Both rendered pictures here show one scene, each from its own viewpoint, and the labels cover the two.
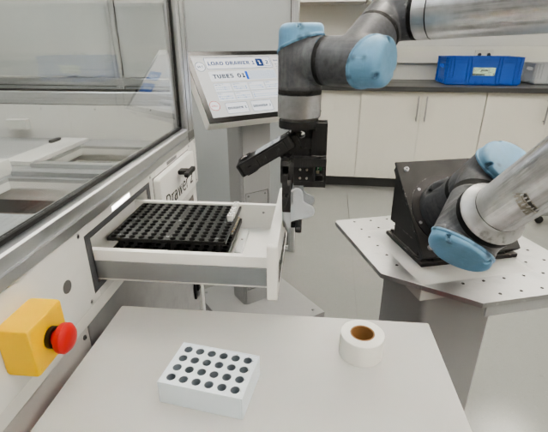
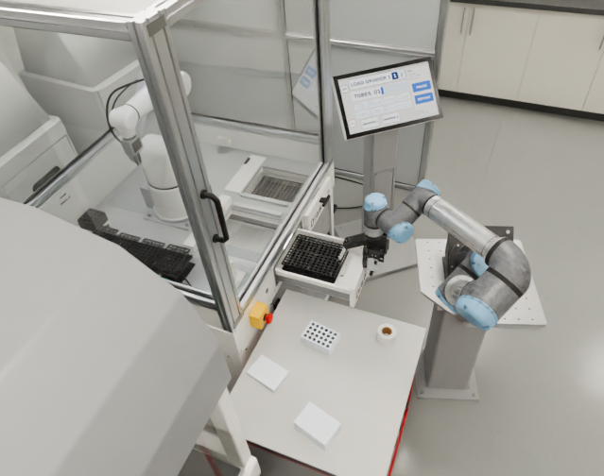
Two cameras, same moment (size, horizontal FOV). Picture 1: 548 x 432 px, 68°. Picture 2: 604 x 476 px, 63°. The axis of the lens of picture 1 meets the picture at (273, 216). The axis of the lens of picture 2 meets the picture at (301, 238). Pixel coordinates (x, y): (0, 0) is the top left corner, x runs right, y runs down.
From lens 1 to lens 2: 1.26 m
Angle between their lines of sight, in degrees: 28
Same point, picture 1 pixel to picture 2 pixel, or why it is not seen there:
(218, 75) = (358, 94)
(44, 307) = (263, 307)
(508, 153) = not seen: hidden behind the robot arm
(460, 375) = (470, 342)
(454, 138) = not seen: outside the picture
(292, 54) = (368, 214)
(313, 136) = (379, 241)
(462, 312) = not seen: hidden behind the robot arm
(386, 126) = (563, 50)
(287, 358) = (353, 333)
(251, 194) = (379, 172)
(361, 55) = (392, 233)
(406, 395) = (395, 360)
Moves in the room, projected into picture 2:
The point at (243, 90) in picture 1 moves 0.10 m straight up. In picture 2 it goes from (376, 106) to (377, 87)
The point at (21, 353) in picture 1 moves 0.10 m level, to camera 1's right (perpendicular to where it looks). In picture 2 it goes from (256, 323) to (283, 329)
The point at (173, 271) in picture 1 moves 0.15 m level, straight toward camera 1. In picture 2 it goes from (309, 285) to (309, 317)
